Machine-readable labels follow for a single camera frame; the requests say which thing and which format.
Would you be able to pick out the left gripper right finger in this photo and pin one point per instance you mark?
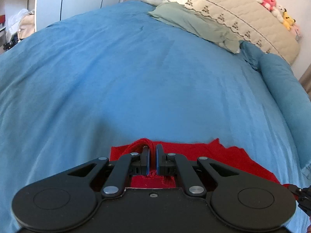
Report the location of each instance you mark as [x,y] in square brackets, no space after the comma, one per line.
[178,166]

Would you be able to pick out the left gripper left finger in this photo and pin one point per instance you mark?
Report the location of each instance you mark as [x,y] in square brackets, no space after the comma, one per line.
[125,167]

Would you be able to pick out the red knitted garment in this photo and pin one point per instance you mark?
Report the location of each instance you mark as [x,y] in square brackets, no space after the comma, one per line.
[231,156]

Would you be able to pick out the blue pillow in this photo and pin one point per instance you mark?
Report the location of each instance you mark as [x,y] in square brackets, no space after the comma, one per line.
[288,93]

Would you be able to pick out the blue bed cover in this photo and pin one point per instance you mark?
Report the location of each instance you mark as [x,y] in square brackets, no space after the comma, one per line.
[111,76]

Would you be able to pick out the pale green cloth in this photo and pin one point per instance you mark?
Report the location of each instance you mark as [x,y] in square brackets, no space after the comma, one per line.
[179,16]

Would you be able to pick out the cream embroidered quilt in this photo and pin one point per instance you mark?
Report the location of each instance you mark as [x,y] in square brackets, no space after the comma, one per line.
[250,21]

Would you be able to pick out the yellow plush toy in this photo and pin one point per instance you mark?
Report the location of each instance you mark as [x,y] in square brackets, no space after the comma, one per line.
[288,21]

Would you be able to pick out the pink plush toy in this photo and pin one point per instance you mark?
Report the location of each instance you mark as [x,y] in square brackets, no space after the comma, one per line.
[269,4]

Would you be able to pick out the white shelf unit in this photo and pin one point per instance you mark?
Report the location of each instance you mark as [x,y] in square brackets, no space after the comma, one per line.
[12,12]

